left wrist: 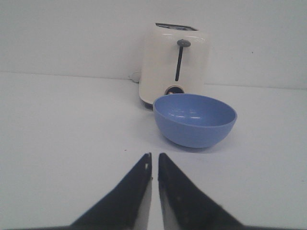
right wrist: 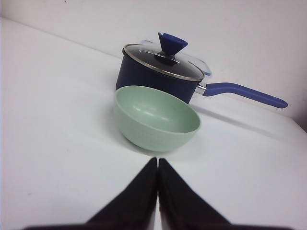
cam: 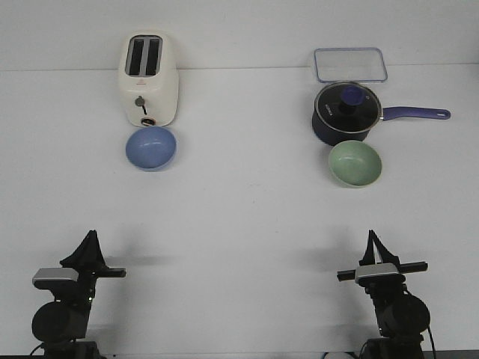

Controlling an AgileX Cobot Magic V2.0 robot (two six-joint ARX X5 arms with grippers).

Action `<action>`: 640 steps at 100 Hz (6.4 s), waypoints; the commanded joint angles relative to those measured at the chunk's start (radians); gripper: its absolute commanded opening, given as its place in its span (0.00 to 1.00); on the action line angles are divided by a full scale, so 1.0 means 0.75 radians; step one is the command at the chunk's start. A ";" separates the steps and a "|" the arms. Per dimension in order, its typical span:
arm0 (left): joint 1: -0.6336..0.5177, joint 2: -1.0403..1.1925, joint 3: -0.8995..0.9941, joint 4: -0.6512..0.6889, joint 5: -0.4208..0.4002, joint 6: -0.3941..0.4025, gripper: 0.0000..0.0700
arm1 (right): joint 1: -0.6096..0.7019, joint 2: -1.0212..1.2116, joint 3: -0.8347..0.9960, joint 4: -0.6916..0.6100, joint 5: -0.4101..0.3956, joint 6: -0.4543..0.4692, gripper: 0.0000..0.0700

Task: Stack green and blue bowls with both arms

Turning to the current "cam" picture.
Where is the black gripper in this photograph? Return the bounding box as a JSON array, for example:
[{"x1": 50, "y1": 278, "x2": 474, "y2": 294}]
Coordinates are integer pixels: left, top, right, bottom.
[
  {"x1": 337, "y1": 230, "x2": 427, "y2": 290},
  {"x1": 60, "y1": 230, "x2": 126, "y2": 299}
]

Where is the green bowl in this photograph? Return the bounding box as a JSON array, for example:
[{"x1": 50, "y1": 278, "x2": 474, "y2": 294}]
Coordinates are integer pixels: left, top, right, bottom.
[{"x1": 328, "y1": 140, "x2": 382, "y2": 188}]

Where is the blue bowl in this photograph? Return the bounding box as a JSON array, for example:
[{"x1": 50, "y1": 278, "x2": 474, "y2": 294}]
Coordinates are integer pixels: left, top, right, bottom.
[{"x1": 125, "y1": 126, "x2": 177, "y2": 171}]

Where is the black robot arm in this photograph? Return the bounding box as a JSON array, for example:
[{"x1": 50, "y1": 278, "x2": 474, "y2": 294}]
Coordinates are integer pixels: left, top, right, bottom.
[
  {"x1": 337, "y1": 230, "x2": 430, "y2": 358},
  {"x1": 31, "y1": 230, "x2": 126, "y2": 358}
]

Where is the dark blue saucepan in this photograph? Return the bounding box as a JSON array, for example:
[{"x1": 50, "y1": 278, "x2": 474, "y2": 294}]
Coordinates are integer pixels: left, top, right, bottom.
[{"x1": 311, "y1": 82, "x2": 451, "y2": 146}]

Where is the glass pot lid blue knob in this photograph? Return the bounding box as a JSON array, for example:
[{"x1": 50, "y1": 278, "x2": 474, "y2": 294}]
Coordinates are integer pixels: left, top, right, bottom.
[{"x1": 315, "y1": 82, "x2": 382, "y2": 133}]

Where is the clear plastic container lid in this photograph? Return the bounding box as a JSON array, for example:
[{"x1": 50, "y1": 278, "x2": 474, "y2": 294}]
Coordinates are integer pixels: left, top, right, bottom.
[{"x1": 313, "y1": 47, "x2": 388, "y2": 84}]

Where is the white two-slot toaster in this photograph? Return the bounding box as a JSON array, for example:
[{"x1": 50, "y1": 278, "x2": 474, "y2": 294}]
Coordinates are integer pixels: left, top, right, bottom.
[{"x1": 118, "y1": 30, "x2": 180, "y2": 127}]

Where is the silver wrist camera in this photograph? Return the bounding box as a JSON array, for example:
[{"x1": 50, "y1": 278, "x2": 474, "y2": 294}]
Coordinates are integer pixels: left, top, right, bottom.
[
  {"x1": 354, "y1": 263, "x2": 400, "y2": 283},
  {"x1": 32, "y1": 268, "x2": 79, "y2": 289}
]

